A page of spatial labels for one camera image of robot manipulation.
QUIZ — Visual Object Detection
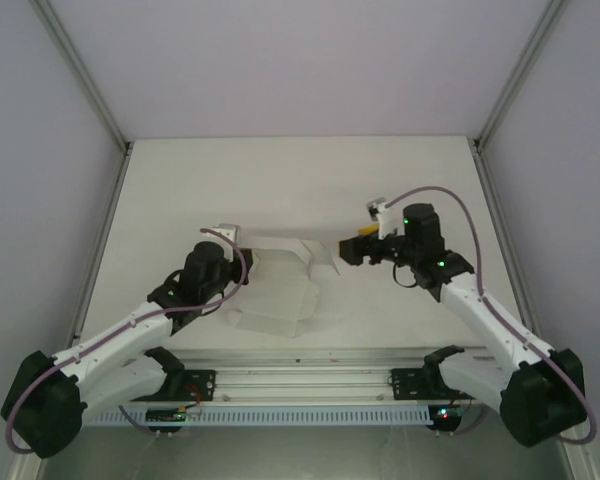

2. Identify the aluminium lower frame leg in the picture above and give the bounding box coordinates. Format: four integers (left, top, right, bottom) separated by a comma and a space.
564, 442, 600, 480
7, 449, 46, 480

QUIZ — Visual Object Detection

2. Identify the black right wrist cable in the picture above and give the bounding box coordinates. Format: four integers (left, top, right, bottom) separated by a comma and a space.
391, 261, 417, 291

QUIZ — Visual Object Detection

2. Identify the aluminium frame post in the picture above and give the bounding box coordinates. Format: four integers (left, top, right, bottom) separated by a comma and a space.
28, 0, 134, 156
471, 0, 567, 154

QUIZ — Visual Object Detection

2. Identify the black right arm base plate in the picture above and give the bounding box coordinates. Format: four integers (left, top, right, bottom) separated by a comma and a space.
390, 368, 483, 401

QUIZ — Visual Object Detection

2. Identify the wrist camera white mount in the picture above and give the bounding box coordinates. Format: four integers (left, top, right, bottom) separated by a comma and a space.
218, 222, 242, 250
365, 198, 399, 237

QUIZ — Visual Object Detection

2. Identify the aluminium rail beam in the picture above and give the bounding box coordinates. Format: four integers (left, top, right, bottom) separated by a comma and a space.
69, 347, 511, 409

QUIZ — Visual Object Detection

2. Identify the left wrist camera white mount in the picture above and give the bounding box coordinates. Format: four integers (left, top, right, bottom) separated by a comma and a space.
218, 222, 242, 250

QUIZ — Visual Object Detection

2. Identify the white paper box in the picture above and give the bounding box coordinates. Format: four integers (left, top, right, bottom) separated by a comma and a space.
224, 238, 342, 341

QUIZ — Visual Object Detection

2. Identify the aluminium table side rail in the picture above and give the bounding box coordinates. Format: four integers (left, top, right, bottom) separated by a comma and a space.
472, 142, 537, 337
72, 144, 134, 342

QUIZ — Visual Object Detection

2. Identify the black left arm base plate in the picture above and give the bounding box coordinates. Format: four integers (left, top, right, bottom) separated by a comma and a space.
128, 368, 216, 402

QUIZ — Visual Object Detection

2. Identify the light blue slotted cable duct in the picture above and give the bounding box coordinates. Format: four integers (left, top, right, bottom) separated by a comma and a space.
82, 405, 431, 427

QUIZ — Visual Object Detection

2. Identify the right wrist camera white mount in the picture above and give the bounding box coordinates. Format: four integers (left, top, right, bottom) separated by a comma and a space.
365, 198, 399, 237

